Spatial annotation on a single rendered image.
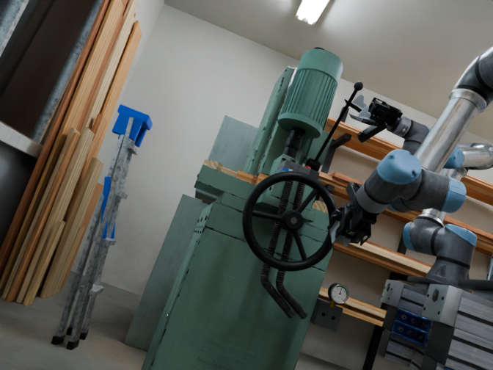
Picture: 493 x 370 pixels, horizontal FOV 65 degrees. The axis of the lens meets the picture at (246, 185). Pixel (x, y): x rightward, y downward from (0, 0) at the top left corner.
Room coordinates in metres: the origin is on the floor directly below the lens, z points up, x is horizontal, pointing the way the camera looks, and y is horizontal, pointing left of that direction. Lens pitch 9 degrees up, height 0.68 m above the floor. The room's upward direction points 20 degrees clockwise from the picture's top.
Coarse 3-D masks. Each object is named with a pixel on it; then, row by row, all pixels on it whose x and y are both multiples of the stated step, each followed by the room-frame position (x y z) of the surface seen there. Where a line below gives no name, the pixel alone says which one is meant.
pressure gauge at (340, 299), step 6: (330, 288) 1.28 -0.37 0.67; (336, 288) 1.27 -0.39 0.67; (342, 288) 1.27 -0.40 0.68; (330, 294) 1.27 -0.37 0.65; (336, 294) 1.27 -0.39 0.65; (342, 294) 1.27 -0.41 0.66; (348, 294) 1.27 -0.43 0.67; (336, 300) 1.27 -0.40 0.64; (342, 300) 1.28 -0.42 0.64; (330, 306) 1.30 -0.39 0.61
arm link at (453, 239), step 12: (444, 228) 1.48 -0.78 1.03; (456, 228) 1.42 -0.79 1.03; (432, 240) 1.48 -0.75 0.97; (444, 240) 1.44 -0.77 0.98; (456, 240) 1.41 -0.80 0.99; (468, 240) 1.40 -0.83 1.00; (432, 252) 1.50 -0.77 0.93; (444, 252) 1.43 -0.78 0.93; (456, 252) 1.40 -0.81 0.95; (468, 252) 1.40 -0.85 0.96; (468, 264) 1.40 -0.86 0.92
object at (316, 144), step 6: (324, 132) 1.65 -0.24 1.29; (318, 138) 1.65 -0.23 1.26; (324, 138) 1.66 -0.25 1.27; (312, 144) 1.65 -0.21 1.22; (318, 144) 1.65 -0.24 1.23; (312, 150) 1.65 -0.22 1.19; (318, 150) 1.65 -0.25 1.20; (324, 150) 1.66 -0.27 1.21; (306, 156) 1.66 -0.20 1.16; (312, 156) 1.65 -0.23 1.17; (324, 156) 1.66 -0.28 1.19
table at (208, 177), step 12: (204, 168) 1.27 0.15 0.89; (204, 180) 1.27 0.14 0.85; (216, 180) 1.27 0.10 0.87; (228, 180) 1.28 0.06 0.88; (240, 180) 1.28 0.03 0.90; (216, 192) 1.37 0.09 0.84; (228, 192) 1.28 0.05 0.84; (240, 192) 1.28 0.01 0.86; (264, 192) 1.29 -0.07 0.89; (264, 204) 1.23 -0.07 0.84; (276, 204) 1.20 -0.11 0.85; (288, 204) 1.21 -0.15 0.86; (312, 216) 1.22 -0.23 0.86; (324, 216) 1.32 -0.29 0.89; (324, 228) 1.32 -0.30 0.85; (336, 240) 1.47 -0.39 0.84
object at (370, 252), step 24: (336, 120) 3.26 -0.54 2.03; (336, 144) 3.60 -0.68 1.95; (360, 144) 3.51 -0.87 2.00; (384, 144) 3.31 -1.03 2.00; (336, 192) 3.59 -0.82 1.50; (480, 192) 3.61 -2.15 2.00; (408, 216) 3.47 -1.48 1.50; (480, 240) 3.47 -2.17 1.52; (384, 264) 3.37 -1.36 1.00; (408, 264) 3.30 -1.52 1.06; (360, 312) 3.43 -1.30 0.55; (384, 312) 3.41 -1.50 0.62
